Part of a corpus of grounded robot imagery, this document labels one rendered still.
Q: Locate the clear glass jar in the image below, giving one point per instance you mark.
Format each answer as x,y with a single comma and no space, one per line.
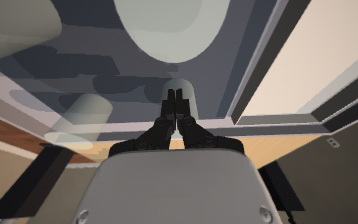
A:
172,31
26,23
187,92
79,127

